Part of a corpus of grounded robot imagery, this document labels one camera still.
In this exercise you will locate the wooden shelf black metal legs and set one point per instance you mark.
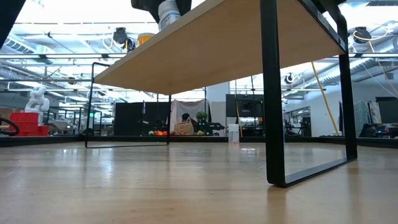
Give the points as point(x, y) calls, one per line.
point(217, 46)

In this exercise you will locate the black monitor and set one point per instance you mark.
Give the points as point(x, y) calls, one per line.
point(387, 110)

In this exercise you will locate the person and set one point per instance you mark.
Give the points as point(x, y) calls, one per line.
point(186, 117)

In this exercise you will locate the large orange pill bottle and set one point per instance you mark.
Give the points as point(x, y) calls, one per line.
point(145, 39)

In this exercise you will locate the red plastic crates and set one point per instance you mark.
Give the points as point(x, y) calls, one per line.
point(25, 123)

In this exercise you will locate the black table frame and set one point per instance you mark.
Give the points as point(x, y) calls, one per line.
point(93, 139)

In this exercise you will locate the translucent pill bottle white cap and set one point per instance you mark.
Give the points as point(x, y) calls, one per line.
point(233, 133)

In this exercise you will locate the woven basket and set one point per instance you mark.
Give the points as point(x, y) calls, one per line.
point(184, 129)

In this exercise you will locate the green background plant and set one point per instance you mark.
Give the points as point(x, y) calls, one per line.
point(202, 116)

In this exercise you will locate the black partition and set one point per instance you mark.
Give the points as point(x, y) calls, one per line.
point(133, 119)

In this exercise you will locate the red toy fruit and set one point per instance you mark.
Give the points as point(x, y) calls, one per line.
point(164, 133)

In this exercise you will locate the black wall screen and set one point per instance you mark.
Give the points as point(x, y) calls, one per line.
point(244, 105)

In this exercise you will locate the green toy fruit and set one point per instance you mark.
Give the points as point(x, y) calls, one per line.
point(151, 133)
point(201, 133)

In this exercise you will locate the white hanging cloth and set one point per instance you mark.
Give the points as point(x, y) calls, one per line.
point(192, 105)

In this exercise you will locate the white bottle blue label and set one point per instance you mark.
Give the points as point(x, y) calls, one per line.
point(168, 15)

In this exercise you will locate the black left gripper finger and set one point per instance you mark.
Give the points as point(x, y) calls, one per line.
point(184, 5)
point(149, 6)

